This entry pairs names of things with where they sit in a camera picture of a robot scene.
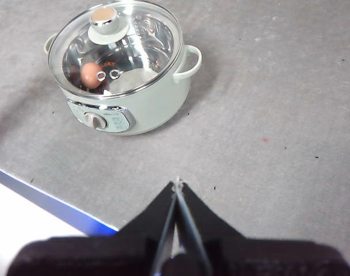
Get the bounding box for brown egg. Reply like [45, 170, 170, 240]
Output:
[80, 62, 104, 88]

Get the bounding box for pale green electric pot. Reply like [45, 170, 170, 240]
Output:
[44, 32, 203, 136]

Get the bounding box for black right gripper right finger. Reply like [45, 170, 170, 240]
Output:
[177, 181, 350, 276]

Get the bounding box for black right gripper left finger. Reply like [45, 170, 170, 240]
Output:
[6, 181, 178, 276]

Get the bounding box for glass lid with green knob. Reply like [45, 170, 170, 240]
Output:
[47, 0, 184, 100]

